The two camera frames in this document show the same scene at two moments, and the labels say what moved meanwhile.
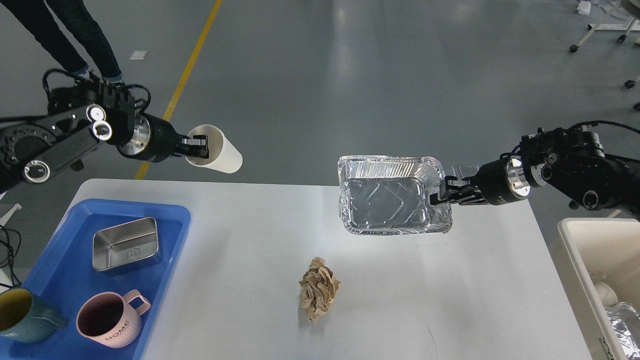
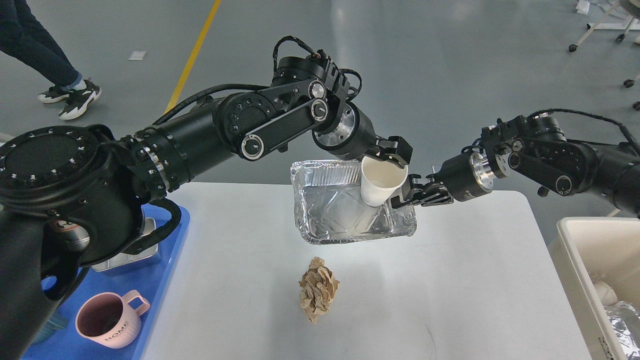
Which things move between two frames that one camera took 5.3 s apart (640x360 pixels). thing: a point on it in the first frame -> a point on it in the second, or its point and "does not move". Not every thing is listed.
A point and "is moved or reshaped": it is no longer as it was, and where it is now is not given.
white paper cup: [223, 156] is moved or reshaped
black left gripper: [155, 139] -> [353, 137]
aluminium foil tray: [387, 195] is moved or reshaped
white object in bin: [608, 297] does not move
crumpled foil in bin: [625, 320] does not move
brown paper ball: [319, 285] does not move
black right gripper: [501, 181] -> [466, 176]
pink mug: [111, 319] does not move
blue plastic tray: [66, 275] does not move
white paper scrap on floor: [138, 55] does not move
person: [36, 16] -> [24, 39]
